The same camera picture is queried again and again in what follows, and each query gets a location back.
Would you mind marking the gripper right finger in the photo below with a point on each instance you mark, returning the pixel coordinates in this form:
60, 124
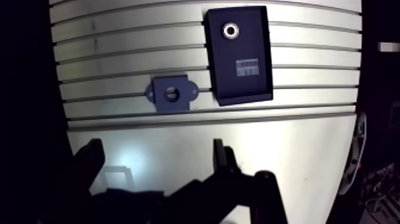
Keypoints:
225, 181

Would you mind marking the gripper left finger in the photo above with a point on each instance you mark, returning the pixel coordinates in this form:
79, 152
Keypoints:
90, 156

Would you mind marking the steel bearing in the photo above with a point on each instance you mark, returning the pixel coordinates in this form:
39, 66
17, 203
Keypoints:
226, 30

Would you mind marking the dark blue-grey housing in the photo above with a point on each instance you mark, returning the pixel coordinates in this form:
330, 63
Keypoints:
162, 103

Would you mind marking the dark blue-grey tray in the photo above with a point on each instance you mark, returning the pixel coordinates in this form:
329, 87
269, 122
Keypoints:
240, 81

